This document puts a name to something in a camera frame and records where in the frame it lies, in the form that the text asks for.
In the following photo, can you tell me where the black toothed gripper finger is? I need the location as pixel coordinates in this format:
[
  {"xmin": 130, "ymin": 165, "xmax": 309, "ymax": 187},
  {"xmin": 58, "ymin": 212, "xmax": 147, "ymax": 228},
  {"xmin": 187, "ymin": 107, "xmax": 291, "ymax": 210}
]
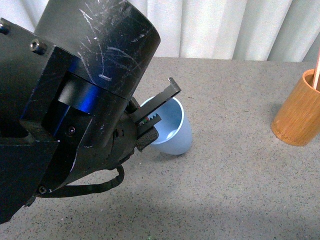
[{"xmin": 132, "ymin": 77, "xmax": 181, "ymax": 123}]

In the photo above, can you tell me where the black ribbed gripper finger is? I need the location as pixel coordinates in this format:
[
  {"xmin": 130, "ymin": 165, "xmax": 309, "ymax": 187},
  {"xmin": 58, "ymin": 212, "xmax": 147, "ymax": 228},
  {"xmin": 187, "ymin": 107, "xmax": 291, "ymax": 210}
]
[{"xmin": 136, "ymin": 126, "xmax": 159, "ymax": 152}]

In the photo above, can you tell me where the black scratched gripper body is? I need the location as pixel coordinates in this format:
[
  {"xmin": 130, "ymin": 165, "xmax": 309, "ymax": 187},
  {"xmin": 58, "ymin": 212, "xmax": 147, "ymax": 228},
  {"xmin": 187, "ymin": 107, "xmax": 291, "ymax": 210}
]
[{"xmin": 0, "ymin": 7, "xmax": 161, "ymax": 223}]

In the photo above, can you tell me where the pink wooden chopstick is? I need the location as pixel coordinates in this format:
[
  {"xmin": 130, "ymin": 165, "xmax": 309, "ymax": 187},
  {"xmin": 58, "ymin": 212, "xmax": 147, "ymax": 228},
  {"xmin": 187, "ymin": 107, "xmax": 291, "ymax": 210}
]
[{"xmin": 312, "ymin": 50, "xmax": 320, "ymax": 90}]

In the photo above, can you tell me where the bamboo chopstick holder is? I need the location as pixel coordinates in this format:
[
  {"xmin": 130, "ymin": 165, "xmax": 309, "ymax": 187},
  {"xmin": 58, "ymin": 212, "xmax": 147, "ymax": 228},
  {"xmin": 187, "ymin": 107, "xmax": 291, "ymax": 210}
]
[{"xmin": 271, "ymin": 69, "xmax": 320, "ymax": 147}]

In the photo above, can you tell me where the white pleated curtain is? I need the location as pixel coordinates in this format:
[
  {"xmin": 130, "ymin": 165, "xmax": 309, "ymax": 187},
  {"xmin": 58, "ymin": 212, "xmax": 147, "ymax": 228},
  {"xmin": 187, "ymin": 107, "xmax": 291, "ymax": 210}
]
[{"xmin": 0, "ymin": 0, "xmax": 320, "ymax": 62}]

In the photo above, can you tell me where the black braided cable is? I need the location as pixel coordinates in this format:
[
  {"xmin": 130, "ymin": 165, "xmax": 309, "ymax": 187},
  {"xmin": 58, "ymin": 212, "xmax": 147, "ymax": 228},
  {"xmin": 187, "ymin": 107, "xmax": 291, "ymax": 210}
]
[{"xmin": 37, "ymin": 163, "xmax": 125, "ymax": 198}]

